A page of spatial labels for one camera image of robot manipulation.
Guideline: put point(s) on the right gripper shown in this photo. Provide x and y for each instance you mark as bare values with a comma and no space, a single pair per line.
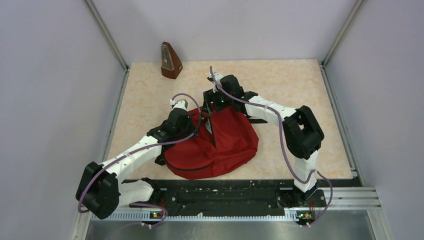
209,97

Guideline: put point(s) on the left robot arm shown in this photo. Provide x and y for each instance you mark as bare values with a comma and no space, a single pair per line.
102,188

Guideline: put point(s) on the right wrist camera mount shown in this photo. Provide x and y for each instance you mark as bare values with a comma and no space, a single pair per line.
215,78

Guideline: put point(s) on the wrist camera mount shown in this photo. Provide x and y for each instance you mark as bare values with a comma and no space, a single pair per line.
215,78
179,104

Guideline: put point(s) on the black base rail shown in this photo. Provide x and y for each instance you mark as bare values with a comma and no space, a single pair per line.
233,198

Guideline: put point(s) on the brown wooden metronome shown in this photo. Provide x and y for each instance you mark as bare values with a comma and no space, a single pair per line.
171,65

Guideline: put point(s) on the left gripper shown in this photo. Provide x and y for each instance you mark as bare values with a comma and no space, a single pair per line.
191,125

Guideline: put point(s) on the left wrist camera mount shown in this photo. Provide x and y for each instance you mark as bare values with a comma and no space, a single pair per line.
179,104

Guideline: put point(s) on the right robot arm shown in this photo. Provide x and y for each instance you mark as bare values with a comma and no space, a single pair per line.
299,131

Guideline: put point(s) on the red backpack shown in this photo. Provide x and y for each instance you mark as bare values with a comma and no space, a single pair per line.
233,143

